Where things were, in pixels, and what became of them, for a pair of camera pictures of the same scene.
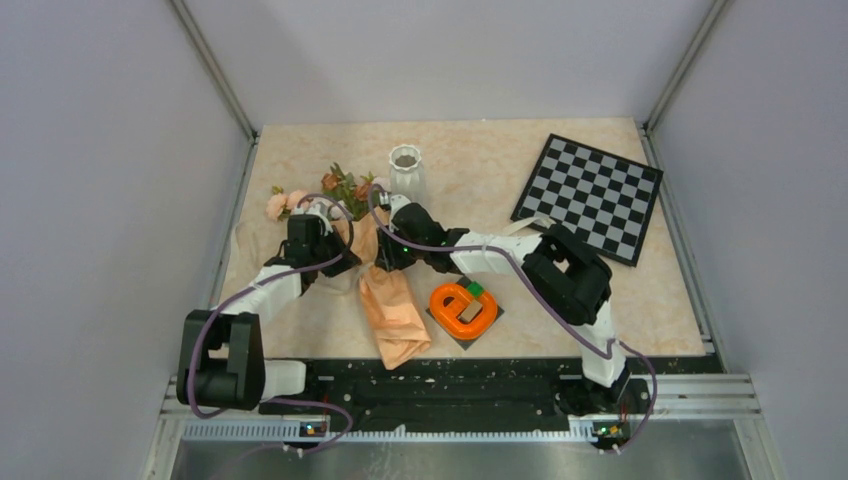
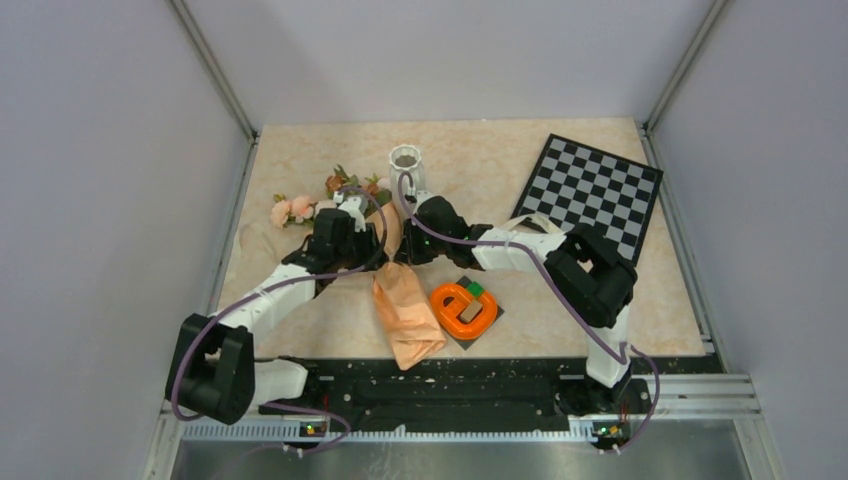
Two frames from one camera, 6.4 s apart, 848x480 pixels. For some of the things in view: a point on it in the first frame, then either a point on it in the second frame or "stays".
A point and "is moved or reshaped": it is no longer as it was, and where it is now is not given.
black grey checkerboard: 604,199 stays
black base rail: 460,396 stays
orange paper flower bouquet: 392,312 is moved or reshaped
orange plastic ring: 447,316 stays
